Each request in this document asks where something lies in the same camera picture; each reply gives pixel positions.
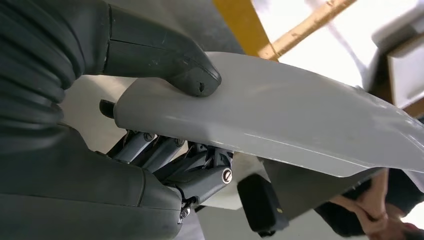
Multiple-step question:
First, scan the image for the person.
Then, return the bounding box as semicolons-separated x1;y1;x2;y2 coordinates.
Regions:
313;167;424;240

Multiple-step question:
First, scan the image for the yellow tape frame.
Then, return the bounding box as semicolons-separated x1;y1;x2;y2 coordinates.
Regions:
211;0;359;63

